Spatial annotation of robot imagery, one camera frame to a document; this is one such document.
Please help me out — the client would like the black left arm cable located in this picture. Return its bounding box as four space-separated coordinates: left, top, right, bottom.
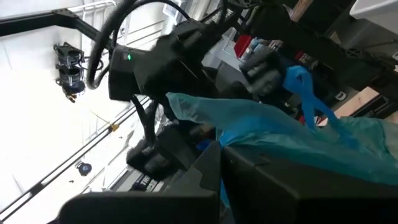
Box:
86 0 191 91

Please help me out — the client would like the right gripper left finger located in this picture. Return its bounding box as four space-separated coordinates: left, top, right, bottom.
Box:
58 141 222 224

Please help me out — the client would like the ceiling light rail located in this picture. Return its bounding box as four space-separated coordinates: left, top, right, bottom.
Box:
0 96 153 222

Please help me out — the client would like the teal plastic trash bag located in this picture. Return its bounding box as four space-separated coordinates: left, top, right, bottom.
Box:
166 64 398 208

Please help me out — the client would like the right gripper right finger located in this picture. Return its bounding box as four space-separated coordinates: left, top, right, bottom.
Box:
221 146 398 224

